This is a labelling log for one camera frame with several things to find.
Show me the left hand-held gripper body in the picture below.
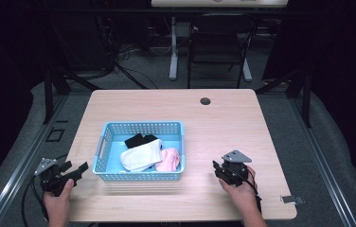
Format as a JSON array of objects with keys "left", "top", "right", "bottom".
[{"left": 33, "top": 157, "right": 77, "bottom": 197}]

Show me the black metal stand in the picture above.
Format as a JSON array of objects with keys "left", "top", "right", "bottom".
[
  {"left": 43, "top": 65, "right": 102, "bottom": 126},
  {"left": 255, "top": 66, "right": 313, "bottom": 129}
]

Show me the person's left hand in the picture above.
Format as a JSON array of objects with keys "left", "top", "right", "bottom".
[{"left": 42, "top": 178, "right": 75, "bottom": 219}]

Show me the light blue plastic basket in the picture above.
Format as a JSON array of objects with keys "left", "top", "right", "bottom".
[{"left": 92, "top": 121, "right": 186, "bottom": 183}]

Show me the aluminium floor rail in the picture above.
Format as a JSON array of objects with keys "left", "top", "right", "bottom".
[
  {"left": 0, "top": 94, "right": 70, "bottom": 227},
  {"left": 289, "top": 96, "right": 356, "bottom": 227}
]

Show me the person's right hand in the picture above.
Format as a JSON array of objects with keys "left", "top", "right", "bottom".
[{"left": 218, "top": 166, "right": 259, "bottom": 216}]

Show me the white sock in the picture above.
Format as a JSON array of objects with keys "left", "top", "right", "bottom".
[{"left": 119, "top": 138, "right": 165, "bottom": 173}]

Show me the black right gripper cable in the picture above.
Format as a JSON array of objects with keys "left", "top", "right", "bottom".
[{"left": 244, "top": 171, "right": 263, "bottom": 216}]

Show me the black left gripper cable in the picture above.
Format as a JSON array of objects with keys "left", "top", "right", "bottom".
[{"left": 21, "top": 153, "right": 70, "bottom": 227}]

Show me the black sock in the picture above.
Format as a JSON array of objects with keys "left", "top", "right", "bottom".
[{"left": 124, "top": 132, "right": 159, "bottom": 149}]

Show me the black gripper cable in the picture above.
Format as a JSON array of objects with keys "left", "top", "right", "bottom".
[
  {"left": 21, "top": 153, "right": 70, "bottom": 227},
  {"left": 244, "top": 171, "right": 263, "bottom": 216}
]

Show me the white desk with legs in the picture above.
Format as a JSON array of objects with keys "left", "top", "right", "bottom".
[{"left": 151, "top": 0, "right": 290, "bottom": 83}]

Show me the black folding chair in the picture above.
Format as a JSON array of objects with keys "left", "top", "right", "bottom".
[{"left": 187, "top": 12, "right": 259, "bottom": 90}]

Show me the black floor cable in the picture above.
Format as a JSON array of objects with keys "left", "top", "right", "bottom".
[{"left": 112, "top": 44, "right": 160, "bottom": 91}]

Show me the pink sock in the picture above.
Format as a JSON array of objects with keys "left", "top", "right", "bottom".
[{"left": 154, "top": 148, "right": 181, "bottom": 173}]

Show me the grey metal bracket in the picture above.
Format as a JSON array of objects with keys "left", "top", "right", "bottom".
[{"left": 279, "top": 194, "right": 306, "bottom": 205}]

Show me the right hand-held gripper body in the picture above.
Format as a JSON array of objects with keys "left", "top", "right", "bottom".
[{"left": 216, "top": 149, "right": 253, "bottom": 187}]

